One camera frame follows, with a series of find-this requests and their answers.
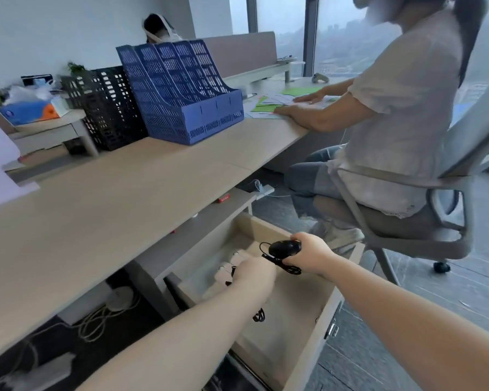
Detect person's right hand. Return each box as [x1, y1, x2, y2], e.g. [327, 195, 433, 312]
[283, 233, 337, 278]

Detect person's left hand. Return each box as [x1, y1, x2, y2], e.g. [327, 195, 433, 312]
[230, 256, 277, 307]

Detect black wired computer mouse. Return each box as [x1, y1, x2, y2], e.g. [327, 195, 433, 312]
[259, 239, 302, 276]

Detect person's right forearm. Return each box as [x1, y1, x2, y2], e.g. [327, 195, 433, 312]
[318, 252, 489, 391]

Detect person's left forearm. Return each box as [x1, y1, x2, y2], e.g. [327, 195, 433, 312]
[75, 280, 270, 391]

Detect white power adapters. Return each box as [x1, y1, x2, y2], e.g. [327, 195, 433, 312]
[213, 249, 250, 286]

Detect grey drawer cabinet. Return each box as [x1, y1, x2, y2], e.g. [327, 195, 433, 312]
[132, 187, 257, 322]

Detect open beige wooden drawer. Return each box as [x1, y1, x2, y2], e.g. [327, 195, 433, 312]
[165, 212, 366, 391]

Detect white power strip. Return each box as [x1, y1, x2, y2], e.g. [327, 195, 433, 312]
[250, 179, 276, 201]

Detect round white device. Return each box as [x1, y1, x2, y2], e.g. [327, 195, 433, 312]
[105, 286, 135, 312]

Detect grey office chair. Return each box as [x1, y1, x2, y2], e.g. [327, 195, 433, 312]
[313, 57, 489, 286]

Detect green paper sheets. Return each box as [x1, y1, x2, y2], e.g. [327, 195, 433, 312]
[250, 86, 331, 113]

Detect blue plastic file rack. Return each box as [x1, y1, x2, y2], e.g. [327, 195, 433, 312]
[116, 39, 245, 146]

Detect beige desk shelf riser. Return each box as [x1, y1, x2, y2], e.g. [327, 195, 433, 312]
[6, 109, 101, 158]
[223, 56, 307, 87]

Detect black plastic file rack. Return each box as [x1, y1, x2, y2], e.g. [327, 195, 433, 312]
[60, 65, 150, 152]

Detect white power brick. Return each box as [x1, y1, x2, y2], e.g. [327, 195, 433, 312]
[2, 352, 77, 391]

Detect grey desk partition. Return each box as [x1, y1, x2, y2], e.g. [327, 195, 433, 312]
[201, 31, 278, 79]

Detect white paper sheet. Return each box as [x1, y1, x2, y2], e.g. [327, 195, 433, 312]
[0, 118, 40, 213]

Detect blue and orange tissue box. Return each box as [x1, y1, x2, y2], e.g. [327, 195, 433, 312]
[0, 95, 71, 127]

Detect clear plastic bag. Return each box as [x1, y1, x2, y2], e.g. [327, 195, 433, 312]
[7, 82, 55, 103]

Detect white cables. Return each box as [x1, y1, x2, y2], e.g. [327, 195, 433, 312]
[0, 295, 141, 375]

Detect dark window frame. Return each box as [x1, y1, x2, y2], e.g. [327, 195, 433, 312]
[246, 0, 319, 78]

